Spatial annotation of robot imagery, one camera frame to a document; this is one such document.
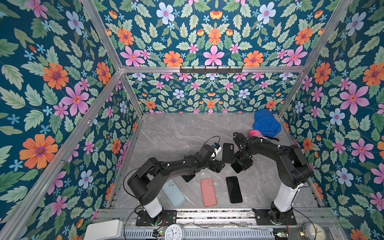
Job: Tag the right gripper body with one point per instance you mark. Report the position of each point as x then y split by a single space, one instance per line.
238 156

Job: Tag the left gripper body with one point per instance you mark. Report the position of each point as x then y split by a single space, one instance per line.
214 164

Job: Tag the black phone case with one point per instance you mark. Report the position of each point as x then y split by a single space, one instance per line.
228 153

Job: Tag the black phone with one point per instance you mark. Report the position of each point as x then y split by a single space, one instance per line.
188 178
234 190
237 167

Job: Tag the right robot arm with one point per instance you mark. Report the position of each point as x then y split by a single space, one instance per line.
293 170

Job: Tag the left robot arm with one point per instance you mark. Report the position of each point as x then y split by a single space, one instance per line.
147 181

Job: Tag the pink phone case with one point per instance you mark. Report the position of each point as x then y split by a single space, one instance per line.
208 192

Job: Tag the light blue phone case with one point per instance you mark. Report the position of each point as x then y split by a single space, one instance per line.
173 193

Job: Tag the doll with blue cloth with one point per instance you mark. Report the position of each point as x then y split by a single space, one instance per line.
265 125

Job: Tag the white clock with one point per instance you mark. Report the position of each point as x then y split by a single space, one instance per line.
174 232

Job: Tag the brass alarm clock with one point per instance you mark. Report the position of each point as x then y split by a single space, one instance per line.
312 231

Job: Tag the white heat sink strip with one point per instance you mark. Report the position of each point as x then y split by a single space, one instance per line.
199 234

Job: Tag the white box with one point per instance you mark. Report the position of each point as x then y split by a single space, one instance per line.
104 230

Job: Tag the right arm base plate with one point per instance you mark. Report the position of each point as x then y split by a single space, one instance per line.
261 216

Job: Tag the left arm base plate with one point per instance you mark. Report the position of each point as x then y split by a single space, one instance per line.
165 218

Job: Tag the black hook rail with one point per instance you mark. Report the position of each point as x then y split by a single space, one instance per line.
209 70

